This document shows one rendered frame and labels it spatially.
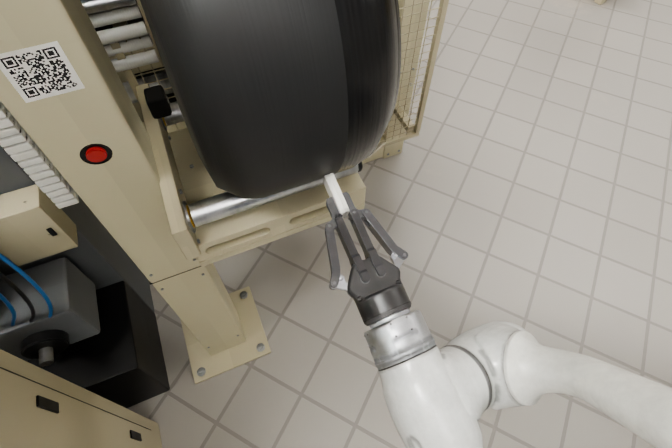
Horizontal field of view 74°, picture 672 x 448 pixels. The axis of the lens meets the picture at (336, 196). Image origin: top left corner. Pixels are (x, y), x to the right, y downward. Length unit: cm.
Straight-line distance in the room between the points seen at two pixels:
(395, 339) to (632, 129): 215
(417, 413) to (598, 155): 194
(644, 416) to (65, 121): 78
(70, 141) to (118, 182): 12
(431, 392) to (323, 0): 49
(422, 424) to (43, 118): 65
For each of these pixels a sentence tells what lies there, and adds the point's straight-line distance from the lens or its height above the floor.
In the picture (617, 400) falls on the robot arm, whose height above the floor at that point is 109.
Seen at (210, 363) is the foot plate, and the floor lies 1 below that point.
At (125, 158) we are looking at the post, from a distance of 81.
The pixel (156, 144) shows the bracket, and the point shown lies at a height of 95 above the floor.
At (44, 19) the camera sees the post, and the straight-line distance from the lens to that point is 66.
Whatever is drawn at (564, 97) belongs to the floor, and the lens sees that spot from 264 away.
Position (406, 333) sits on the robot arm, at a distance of 63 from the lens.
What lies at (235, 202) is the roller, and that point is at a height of 92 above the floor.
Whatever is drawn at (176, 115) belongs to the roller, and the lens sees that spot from 103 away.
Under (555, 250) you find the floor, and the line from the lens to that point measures 201.
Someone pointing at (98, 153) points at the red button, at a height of 106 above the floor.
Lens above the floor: 160
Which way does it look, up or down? 55 degrees down
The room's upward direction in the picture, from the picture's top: straight up
